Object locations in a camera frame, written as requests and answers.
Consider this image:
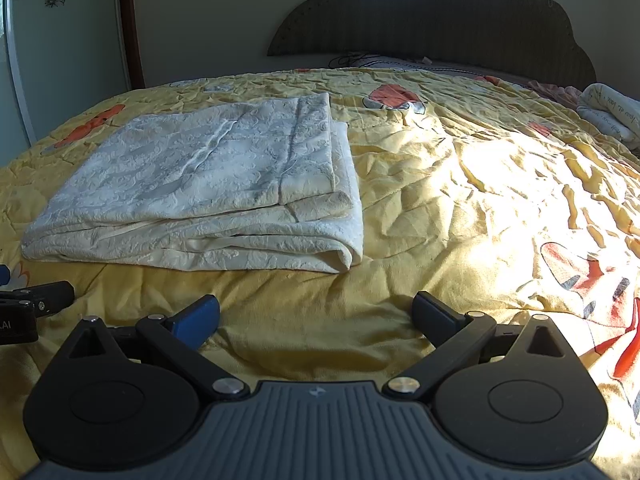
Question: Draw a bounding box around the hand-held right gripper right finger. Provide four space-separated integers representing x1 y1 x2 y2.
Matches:
382 291 582 401

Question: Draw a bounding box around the dark scalloped headboard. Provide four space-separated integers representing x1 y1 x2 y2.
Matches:
266 0 597 88

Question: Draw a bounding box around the yellow printed blanket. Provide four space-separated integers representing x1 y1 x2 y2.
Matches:
0 65 640 480

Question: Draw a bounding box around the pink cloth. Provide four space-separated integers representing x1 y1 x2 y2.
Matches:
527 80 583 108

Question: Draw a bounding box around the grey white pillow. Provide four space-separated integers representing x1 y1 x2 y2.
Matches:
345 52 531 82

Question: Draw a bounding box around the black cable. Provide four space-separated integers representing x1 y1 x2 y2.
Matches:
334 51 383 69

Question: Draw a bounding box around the white flower-print wardrobe door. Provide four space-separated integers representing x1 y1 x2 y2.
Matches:
0 0 133 157

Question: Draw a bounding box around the white embossed blanket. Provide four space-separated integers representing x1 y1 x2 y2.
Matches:
21 92 364 275

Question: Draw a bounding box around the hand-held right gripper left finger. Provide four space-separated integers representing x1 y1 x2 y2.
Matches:
67 294 251 402

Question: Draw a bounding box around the white rolled quilt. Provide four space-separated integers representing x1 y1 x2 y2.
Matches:
575 82 640 151

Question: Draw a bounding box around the brown wooden door frame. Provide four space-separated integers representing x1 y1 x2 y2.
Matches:
116 0 146 90

